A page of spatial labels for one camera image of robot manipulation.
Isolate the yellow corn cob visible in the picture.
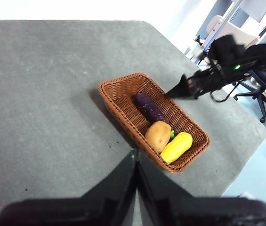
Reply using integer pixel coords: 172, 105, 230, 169
160, 131, 193, 164

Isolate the brown potato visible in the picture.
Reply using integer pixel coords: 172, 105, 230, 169
145, 121, 172, 153

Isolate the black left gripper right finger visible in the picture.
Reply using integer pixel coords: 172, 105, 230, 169
136, 154, 196, 226

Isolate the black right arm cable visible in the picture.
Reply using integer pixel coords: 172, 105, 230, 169
209, 88, 233, 103

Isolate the purple eggplant with green cap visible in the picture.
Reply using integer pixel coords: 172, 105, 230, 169
132, 92, 175, 139

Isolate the white metal pole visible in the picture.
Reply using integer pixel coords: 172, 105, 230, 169
203, 0, 244, 51

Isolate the grey monitor panel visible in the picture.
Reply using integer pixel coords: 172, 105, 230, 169
237, 0, 266, 22

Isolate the beige armchair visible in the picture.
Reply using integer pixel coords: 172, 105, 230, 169
207, 15, 261, 49

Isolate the brown wicker basket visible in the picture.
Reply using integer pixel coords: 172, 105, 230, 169
97, 72, 211, 174

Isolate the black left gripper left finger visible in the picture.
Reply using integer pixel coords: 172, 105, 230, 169
82, 148, 138, 226

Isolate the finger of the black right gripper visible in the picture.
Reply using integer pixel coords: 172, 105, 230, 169
164, 74, 196, 100

